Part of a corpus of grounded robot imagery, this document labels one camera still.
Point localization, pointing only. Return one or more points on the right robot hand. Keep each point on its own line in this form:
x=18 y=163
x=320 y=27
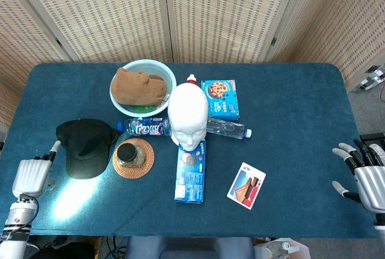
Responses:
x=371 y=181

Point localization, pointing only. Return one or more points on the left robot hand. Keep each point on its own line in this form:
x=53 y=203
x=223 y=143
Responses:
x=31 y=176

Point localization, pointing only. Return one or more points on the black baseball cap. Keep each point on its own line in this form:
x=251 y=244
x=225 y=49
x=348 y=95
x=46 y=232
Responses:
x=84 y=151

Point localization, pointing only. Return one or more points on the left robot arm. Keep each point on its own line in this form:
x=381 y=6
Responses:
x=15 y=223

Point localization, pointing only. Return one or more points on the glass jar with black lid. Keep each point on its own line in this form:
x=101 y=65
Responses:
x=130 y=155

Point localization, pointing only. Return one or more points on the white power strip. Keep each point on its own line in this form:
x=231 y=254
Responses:
x=371 y=80

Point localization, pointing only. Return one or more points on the clear plastic bag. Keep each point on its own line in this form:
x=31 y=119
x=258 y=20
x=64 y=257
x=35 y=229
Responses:
x=282 y=248

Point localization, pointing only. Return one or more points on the blue tablecloth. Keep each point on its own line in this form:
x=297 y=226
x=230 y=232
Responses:
x=285 y=105

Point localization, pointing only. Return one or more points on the round woven rattan coaster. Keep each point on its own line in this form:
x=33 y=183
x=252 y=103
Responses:
x=147 y=151

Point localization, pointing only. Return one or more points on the blue label drink bottle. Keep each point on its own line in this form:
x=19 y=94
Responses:
x=144 y=127

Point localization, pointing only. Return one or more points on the palace roof postcard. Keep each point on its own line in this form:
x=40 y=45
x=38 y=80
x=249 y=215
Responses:
x=246 y=187

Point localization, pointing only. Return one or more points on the green packet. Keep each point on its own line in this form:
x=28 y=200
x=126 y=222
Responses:
x=145 y=108

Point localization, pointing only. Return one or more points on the brown plush toy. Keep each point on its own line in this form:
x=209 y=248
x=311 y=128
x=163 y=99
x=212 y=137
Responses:
x=135 y=87

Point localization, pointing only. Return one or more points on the black metal screen hinge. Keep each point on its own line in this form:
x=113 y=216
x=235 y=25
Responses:
x=273 y=41
x=58 y=42

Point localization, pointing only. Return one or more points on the clear plastic water bottle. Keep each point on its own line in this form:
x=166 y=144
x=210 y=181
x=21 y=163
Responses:
x=228 y=128

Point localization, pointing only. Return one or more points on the blue Oreo cookie box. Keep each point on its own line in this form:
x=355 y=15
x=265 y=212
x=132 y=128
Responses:
x=190 y=181

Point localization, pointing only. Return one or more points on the white foam mannequin head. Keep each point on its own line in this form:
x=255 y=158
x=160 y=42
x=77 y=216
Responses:
x=188 y=111

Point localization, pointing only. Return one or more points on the blue chocolate chip cookie box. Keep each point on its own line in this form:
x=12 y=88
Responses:
x=221 y=99

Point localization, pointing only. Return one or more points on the light blue plastic basin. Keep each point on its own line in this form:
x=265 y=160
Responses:
x=168 y=72

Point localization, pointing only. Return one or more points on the woven folding screen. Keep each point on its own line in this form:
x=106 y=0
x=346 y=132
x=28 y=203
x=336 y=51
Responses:
x=114 y=12

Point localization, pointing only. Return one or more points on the white bottle with red cap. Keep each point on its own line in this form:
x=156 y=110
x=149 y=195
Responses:
x=191 y=78

